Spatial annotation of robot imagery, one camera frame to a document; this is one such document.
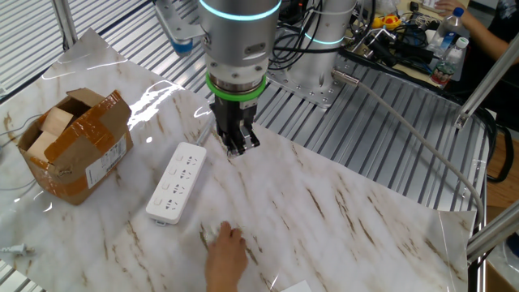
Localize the clear bottle blue cap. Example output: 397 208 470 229
425 6 465 58

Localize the person in black shirt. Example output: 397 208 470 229
465 0 519 102

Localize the clear bottle white cap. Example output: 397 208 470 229
430 36 470 88

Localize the taped brown cardboard box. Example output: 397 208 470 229
16 88 135 206

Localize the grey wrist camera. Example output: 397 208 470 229
153 0 207 57

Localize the grey robot conduit hose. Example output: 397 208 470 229
331 69 487 228

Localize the grey power strip cable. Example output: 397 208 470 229
193 115 216 146

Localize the aluminium frame post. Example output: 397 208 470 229
52 0 79 49

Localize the bystander hand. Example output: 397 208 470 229
433 0 468 13

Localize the white four-socket power strip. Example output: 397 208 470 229
144 141 208 226

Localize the bare human hand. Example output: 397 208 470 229
204 221 249 292

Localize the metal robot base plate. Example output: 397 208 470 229
265 67 350 110

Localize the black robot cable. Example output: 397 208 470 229
279 0 325 45
268 24 341 71

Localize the aluminium frame bar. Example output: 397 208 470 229
453 34 519 130
465 200 519 264

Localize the white two-pin plug cord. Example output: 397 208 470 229
0 243 36 257

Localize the bare bystander forearm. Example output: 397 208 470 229
457 6 510 64

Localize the glossy marble pattern mat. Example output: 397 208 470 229
0 27 478 292

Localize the white plug adapter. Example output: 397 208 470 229
201 223 223 245

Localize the thick black cable loop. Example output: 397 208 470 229
474 107 515 183

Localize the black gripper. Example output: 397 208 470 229
209 96 261 157

